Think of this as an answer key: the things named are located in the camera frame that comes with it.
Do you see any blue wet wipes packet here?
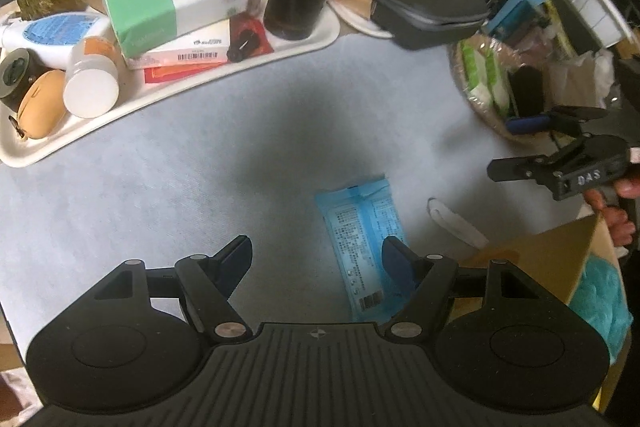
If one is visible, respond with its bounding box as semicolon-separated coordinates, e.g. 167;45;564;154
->
313;173;414;324

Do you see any black pouch with white cord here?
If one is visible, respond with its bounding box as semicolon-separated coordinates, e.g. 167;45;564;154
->
507;65;546;118

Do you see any white bottle with blue label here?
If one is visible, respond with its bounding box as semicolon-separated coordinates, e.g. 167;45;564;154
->
0;12;114;71

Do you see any flat white barcode box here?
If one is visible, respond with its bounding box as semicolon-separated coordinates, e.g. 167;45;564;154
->
122;18;233;71

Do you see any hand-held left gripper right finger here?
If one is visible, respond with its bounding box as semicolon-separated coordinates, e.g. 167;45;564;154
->
380;234;535;342

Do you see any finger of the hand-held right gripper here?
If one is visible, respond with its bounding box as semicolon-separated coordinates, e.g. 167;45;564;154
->
504;105;609;138
487;146;567;184

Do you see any white serving tray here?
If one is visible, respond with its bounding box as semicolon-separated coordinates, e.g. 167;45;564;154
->
0;3;342;168

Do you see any small green packet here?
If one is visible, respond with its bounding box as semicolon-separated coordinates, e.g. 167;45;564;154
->
482;53;512;114
459;43;489;98

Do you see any person's right hand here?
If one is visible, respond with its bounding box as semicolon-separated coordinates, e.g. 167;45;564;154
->
584;166;640;249

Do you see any black tape roll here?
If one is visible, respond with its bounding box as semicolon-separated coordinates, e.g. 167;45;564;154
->
0;47;47;114

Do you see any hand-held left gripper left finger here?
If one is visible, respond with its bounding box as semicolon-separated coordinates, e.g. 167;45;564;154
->
94;234;254;349

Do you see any green and white tissue box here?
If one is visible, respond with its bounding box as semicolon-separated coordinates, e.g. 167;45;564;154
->
99;0;254;58

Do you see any white plastic bowl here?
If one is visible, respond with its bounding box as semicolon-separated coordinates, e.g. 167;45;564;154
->
559;0;629;56

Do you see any round wicker basket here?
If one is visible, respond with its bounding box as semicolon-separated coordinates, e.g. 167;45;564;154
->
446;38;557;141

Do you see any brown cardboard box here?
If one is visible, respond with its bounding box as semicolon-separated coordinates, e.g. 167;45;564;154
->
459;211;627;414

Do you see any black binder clip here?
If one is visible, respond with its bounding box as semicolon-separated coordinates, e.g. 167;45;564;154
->
226;26;264;64

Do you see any tan egg-shaped pouch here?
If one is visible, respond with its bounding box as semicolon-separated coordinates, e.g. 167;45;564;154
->
16;68;69;141

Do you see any white pill bottle orange label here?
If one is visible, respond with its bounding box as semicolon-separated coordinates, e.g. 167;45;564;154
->
63;35;124;120

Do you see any dark grey zip case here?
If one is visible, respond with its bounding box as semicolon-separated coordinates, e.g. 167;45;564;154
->
372;0;491;52

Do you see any red card packet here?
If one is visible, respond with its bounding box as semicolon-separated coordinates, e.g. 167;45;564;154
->
143;17;276;84

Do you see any teal fluffy cloth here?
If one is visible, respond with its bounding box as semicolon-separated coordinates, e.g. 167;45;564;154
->
567;251;634;366

